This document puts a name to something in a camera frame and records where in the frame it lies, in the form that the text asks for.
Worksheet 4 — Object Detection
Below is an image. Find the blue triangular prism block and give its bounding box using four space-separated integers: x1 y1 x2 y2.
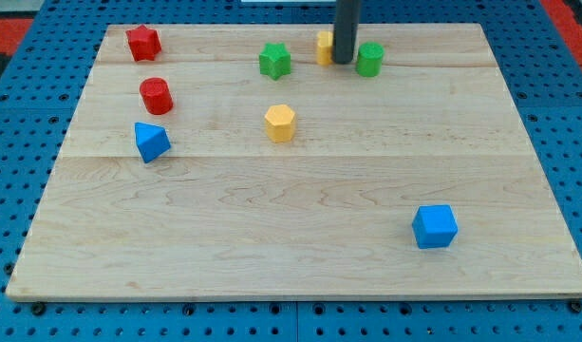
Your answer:
134 122 171 163

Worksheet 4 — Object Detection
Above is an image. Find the green star block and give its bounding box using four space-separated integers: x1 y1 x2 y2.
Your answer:
258 43 291 81

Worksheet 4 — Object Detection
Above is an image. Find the yellow hexagon block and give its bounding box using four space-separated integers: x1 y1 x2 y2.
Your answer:
264 104 296 143

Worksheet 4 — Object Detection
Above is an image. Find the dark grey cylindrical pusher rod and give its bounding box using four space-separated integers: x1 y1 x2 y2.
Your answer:
332 0 362 65

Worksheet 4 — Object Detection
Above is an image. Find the yellow heart block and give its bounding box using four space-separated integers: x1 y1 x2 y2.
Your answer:
316 30 333 67

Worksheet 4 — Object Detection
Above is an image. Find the red cylinder block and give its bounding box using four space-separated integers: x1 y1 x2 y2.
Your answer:
140 77 174 115

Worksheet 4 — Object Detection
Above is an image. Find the green cylinder block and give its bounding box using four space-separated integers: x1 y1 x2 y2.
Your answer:
356 42 385 77

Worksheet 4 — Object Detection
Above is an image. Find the blue cube block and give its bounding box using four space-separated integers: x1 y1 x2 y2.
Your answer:
412 204 459 249

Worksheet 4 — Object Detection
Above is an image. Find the red star block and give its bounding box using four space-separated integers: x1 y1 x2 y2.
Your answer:
125 25 161 62

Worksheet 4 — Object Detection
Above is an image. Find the light wooden board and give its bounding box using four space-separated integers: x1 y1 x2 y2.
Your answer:
6 24 582 302

